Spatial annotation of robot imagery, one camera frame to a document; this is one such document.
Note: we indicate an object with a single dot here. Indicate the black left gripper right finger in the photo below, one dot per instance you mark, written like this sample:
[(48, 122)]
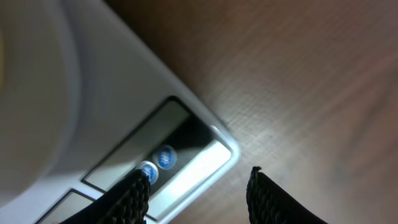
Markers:
[(270, 204)]

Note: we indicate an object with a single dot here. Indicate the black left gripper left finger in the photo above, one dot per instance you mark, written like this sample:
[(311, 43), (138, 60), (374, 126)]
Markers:
[(126, 202)]

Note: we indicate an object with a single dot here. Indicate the white digital kitchen scale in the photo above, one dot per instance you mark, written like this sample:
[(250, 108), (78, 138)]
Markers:
[(84, 103)]

